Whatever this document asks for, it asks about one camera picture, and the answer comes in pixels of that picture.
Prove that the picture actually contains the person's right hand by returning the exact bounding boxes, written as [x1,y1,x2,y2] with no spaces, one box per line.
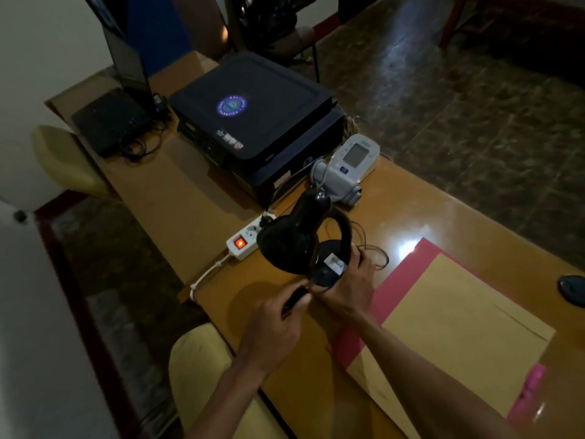
[312,244,381,326]

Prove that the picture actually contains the thin black scanner cable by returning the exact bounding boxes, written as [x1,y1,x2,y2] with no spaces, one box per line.
[349,221,390,271]

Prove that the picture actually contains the black laptop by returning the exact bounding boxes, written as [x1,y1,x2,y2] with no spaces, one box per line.
[71,25,158,159]

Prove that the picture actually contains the pink pen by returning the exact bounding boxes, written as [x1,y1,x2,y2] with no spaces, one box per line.
[507,363,547,425]

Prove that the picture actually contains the white blood pressure monitor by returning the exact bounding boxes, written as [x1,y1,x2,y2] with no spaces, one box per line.
[328,134,381,202]

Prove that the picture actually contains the person's right forearm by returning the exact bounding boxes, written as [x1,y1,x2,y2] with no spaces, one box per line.
[354,313,524,439]

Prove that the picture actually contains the black printer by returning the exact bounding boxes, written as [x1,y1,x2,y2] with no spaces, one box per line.
[169,51,346,210]

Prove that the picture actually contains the red wooden chair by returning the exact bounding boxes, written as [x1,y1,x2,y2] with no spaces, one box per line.
[439,0,585,51]

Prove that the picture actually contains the black round object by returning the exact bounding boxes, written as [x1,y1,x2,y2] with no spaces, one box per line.
[558,274,585,309]

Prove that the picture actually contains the cream plastic chair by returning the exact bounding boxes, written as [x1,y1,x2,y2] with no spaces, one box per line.
[31,125,120,200]
[168,323,289,439]

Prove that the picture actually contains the red paper folder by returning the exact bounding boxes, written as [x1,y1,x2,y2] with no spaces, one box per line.
[325,237,480,371]

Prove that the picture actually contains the white power strip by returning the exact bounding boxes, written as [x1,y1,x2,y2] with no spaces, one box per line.
[226,212,278,261]

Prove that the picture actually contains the white power strip cable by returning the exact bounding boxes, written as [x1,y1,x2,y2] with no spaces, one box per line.
[189,252,235,303]

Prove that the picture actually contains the brown paper envelope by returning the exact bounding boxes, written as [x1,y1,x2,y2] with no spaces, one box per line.
[346,253,557,439]

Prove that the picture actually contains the black laptop cables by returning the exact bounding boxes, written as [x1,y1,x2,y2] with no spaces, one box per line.
[118,93,173,163]

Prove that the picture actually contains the person's left hand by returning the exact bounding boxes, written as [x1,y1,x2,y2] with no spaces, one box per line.
[236,279,314,376]

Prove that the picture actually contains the brown seat metal chair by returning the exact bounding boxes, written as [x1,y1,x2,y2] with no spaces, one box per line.
[226,0,321,84]

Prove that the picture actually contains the person's left forearm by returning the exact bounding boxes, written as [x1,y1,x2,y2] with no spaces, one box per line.
[185,359,279,439]

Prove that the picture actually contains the grey blood pressure cuff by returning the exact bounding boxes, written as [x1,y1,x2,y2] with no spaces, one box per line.
[311,159,363,207]

